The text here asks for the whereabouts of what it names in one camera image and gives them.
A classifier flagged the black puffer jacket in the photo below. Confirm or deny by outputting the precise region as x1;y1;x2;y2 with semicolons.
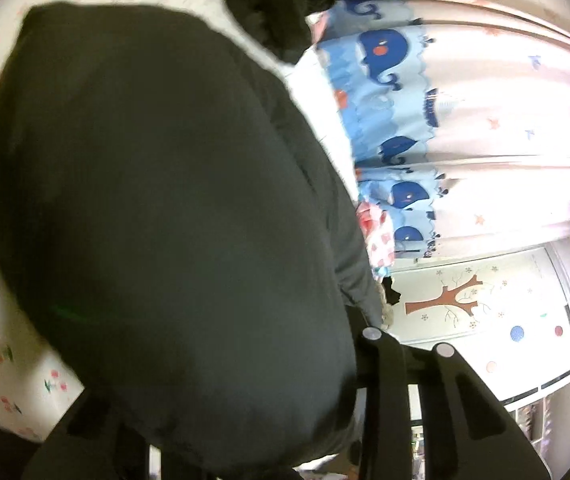
0;0;386;476

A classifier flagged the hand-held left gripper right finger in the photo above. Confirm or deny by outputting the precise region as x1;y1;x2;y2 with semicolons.
350;326;552;480

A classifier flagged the white quilt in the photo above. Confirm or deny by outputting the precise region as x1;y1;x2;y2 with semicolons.
280;45;361;201

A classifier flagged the bed with floral sheet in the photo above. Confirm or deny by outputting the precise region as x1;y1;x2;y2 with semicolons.
0;0;361;443

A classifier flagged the whale print curtain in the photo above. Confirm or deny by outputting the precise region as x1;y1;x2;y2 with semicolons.
307;0;570;262

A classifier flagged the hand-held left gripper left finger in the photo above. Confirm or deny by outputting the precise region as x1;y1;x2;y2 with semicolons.
20;391;167;480

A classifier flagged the dark cloth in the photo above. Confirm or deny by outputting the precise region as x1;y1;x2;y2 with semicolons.
381;275;402;307

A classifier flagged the pink checked cloth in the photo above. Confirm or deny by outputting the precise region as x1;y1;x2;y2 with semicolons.
356;201;397;281

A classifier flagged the wardrobe with tree sticker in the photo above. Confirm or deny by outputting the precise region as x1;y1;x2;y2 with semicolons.
387;244;570;406

